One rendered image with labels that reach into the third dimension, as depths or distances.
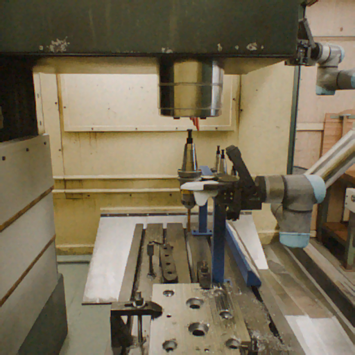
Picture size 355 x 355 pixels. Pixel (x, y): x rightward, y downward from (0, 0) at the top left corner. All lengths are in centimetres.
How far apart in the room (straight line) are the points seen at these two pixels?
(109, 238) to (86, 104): 74
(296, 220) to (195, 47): 49
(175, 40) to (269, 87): 126
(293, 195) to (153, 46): 48
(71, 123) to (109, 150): 25
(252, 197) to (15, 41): 62
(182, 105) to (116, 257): 116
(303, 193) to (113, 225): 126
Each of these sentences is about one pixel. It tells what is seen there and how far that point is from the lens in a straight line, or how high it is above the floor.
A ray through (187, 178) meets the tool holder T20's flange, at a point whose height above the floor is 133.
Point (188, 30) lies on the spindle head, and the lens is 68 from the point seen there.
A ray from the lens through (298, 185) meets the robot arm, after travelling 85.
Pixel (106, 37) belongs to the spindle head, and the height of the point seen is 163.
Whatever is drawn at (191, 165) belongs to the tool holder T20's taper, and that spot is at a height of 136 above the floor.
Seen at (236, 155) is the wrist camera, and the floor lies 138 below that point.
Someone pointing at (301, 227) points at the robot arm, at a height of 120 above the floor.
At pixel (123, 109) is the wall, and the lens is 181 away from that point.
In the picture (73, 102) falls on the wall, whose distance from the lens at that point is 186.
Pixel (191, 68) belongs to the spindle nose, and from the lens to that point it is 72.
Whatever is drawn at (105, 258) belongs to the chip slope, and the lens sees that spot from 174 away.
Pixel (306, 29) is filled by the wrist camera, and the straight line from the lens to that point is 131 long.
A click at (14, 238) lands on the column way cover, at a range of 90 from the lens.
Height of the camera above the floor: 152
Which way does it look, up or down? 13 degrees down
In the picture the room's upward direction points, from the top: straight up
